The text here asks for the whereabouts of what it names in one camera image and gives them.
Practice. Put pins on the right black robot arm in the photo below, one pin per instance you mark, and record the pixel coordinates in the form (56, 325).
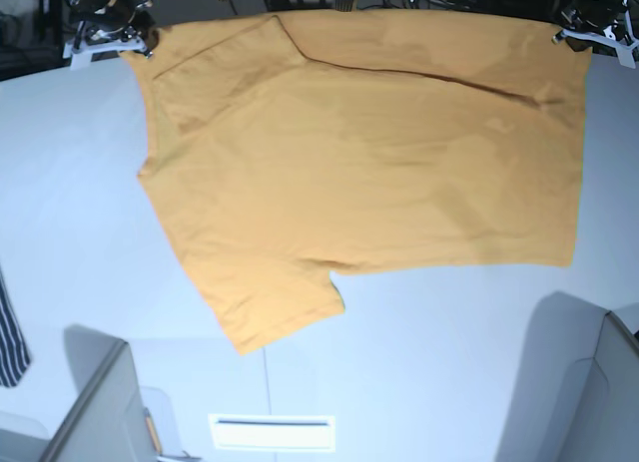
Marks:
(105, 26)

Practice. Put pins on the orange T-shirt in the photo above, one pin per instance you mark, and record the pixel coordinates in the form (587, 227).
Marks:
(285, 147)

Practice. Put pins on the grey bin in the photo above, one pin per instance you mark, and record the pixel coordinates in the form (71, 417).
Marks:
(576, 393)
(114, 418)

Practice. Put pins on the right grey bin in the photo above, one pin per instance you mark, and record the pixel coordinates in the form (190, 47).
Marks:
(576, 393)

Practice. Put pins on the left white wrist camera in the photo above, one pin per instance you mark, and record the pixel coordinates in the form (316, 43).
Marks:
(626, 56)

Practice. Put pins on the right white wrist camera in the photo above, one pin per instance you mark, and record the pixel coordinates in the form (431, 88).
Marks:
(79, 61)

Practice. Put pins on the left grey bin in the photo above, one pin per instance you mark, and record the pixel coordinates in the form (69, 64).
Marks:
(114, 418)

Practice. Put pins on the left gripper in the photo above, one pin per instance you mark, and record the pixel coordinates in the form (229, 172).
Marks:
(587, 23)

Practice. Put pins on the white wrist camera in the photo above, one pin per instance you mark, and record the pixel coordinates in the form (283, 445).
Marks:
(626, 56)
(79, 61)

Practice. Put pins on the white paper label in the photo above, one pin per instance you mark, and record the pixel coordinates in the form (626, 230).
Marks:
(271, 433)

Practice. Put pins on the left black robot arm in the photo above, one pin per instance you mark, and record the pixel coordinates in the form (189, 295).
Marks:
(598, 23)

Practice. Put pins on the navy white striped shirt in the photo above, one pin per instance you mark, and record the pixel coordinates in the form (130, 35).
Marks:
(15, 355)

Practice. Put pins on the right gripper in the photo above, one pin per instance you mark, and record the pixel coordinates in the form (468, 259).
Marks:
(103, 26)

